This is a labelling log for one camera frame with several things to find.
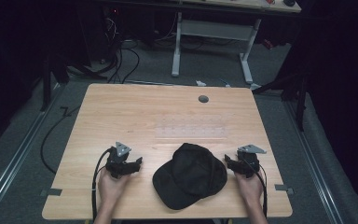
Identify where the white-framed desk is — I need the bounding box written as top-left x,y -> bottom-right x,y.
170,0 -> 302,86

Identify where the black baseball cap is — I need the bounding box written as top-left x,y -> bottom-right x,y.
152,142 -> 228,211

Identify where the black floor cable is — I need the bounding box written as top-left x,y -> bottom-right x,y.
39,105 -> 82,175

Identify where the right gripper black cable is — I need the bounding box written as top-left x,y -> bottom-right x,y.
249,160 -> 269,218

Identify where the person's left hand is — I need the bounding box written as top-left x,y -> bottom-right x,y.
97,167 -> 131,203

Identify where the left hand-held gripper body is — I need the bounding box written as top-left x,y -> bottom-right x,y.
104,141 -> 137,180

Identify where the black stand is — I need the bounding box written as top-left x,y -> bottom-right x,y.
252,70 -> 310,133
39,54 -> 71,112

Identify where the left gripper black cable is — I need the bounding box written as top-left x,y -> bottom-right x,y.
90,147 -> 114,222

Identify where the black cable bundle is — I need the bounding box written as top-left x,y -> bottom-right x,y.
103,12 -> 142,85

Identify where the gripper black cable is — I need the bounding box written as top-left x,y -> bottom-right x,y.
249,160 -> 269,218
90,147 -> 114,222

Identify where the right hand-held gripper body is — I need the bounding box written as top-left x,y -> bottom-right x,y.
235,143 -> 268,179

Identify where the metal floor rail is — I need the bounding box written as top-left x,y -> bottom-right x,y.
282,98 -> 344,224
0,83 -> 67,218

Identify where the person's right hand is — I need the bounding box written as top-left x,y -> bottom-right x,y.
234,169 -> 265,203

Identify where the grey tape strip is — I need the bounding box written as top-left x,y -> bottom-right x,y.
274,183 -> 296,196
40,188 -> 63,197

